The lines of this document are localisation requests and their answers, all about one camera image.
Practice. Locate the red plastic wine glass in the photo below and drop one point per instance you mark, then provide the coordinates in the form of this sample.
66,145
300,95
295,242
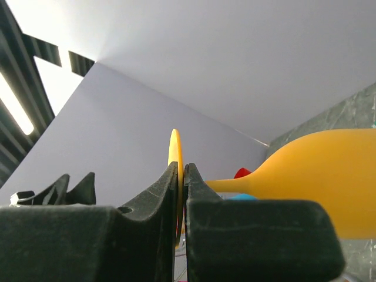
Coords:
242,172

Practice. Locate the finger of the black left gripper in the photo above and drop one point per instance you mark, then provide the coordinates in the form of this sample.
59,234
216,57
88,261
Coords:
57,193

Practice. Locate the blue plastic wine glass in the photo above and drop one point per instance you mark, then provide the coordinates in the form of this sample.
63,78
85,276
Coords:
242,197

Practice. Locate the orange wine glass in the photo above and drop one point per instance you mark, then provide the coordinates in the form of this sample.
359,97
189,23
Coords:
334,168

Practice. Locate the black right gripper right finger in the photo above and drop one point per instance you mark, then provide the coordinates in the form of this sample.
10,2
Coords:
257,240

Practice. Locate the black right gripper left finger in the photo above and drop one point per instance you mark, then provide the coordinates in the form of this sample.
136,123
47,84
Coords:
133,242

